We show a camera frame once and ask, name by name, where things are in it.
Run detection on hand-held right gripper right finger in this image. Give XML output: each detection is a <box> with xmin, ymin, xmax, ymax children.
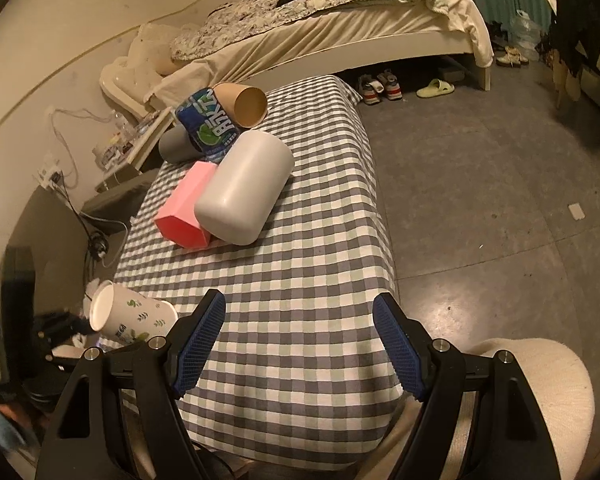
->
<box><xmin>371</xmin><ymin>291</ymin><xmax>563</xmax><ymax>480</ymax></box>

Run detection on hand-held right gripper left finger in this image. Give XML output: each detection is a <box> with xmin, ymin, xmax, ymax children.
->
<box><xmin>34</xmin><ymin>289</ymin><xmax>227</xmax><ymax>480</ymax></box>

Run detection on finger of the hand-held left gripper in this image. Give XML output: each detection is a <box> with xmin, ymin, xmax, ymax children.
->
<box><xmin>45</xmin><ymin>342</ymin><xmax>101</xmax><ymax>367</ymax></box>
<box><xmin>36</xmin><ymin>310</ymin><xmax>93</xmax><ymax>337</ymax></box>

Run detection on white leaf print paper cup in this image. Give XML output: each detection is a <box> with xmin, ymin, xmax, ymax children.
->
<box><xmin>89</xmin><ymin>281</ymin><xmax>178</xmax><ymax>346</ymax></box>

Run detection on pink hexagonal cup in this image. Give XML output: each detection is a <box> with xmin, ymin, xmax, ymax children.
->
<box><xmin>154</xmin><ymin>161</ymin><xmax>216</xmax><ymax>249</ymax></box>

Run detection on large white cup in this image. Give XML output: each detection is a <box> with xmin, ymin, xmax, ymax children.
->
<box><xmin>194</xmin><ymin>130</ymin><xmax>295</xmax><ymax>246</ymax></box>

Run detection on grey cup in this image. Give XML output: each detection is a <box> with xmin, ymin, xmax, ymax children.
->
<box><xmin>158</xmin><ymin>124</ymin><xmax>201</xmax><ymax>163</ymax></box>

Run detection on brown paper cup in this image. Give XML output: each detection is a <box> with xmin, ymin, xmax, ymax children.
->
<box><xmin>213</xmin><ymin>82</ymin><xmax>268</xmax><ymax>128</ymax></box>

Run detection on grey white checkered tablecloth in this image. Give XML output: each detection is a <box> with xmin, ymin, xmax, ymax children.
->
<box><xmin>112</xmin><ymin>74</ymin><xmax>411</xmax><ymax>461</ymax></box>

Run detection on dark grey box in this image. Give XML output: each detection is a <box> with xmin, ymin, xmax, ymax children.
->
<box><xmin>80</xmin><ymin>170</ymin><xmax>154</xmax><ymax>236</ymax></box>

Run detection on white power strip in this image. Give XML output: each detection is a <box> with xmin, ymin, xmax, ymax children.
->
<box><xmin>35</xmin><ymin>157</ymin><xmax>67</xmax><ymax>189</ymax></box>

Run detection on white nightstand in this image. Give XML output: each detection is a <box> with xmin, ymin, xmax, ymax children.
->
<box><xmin>95</xmin><ymin>107</ymin><xmax>181</xmax><ymax>194</ymax></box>

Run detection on green slipper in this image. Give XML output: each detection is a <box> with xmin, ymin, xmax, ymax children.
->
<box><xmin>416</xmin><ymin>78</ymin><xmax>455</xmax><ymax>99</ymax></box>

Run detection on cream pillow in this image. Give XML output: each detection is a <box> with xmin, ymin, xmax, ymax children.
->
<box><xmin>129</xmin><ymin>22</ymin><xmax>201</xmax><ymax>77</ymax></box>

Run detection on beige sandals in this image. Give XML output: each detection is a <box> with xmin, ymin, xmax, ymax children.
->
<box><xmin>496</xmin><ymin>46</ymin><xmax>530</xmax><ymax>67</ymax></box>

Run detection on bed with cream sheet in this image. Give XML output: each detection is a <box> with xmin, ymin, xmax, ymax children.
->
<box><xmin>100</xmin><ymin>0</ymin><xmax>496</xmax><ymax>116</ymax></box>

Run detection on floral patterned blanket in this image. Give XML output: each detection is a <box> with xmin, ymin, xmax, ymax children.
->
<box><xmin>170</xmin><ymin>0</ymin><xmax>406</xmax><ymax>61</ymax></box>

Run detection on clear plastic bag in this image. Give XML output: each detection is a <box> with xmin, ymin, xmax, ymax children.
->
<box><xmin>510</xmin><ymin>10</ymin><xmax>544</xmax><ymax>51</ymax></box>

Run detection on hanging dark clothes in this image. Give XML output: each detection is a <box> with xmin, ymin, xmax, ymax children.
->
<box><xmin>540</xmin><ymin>0</ymin><xmax>600</xmax><ymax>81</ymax></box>

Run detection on black cable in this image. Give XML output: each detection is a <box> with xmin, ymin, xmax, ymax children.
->
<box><xmin>79</xmin><ymin>210</ymin><xmax>127</xmax><ymax>262</ymax></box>

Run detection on white cable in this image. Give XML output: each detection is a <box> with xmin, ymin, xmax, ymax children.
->
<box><xmin>47</xmin><ymin>105</ymin><xmax>131</xmax><ymax>173</ymax></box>

